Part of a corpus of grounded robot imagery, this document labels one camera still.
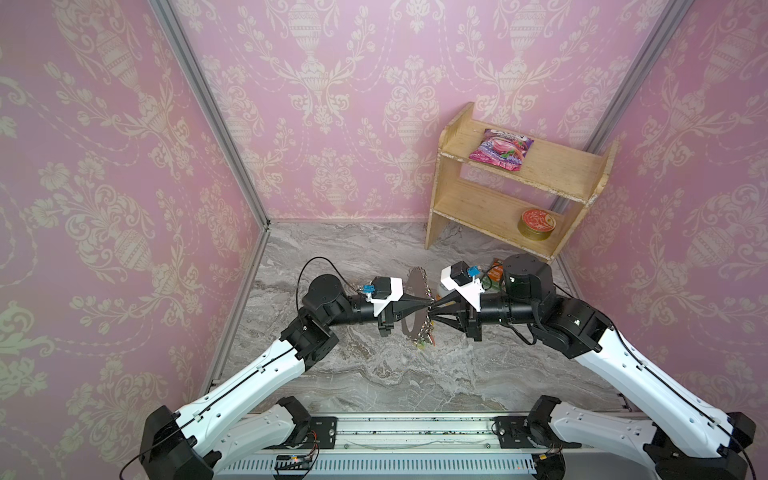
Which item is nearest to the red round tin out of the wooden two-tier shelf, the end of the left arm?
the wooden two-tier shelf

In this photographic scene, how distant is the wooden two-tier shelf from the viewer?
2.39 feet

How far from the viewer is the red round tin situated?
2.85 feet

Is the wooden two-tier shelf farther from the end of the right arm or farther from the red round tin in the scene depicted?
the end of the right arm

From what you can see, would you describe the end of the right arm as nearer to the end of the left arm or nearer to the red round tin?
the end of the left arm

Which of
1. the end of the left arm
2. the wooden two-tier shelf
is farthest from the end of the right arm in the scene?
the wooden two-tier shelf

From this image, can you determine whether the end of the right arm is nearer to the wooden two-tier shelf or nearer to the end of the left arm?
the end of the left arm

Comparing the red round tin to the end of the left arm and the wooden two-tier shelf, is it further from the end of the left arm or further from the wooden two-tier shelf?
the end of the left arm
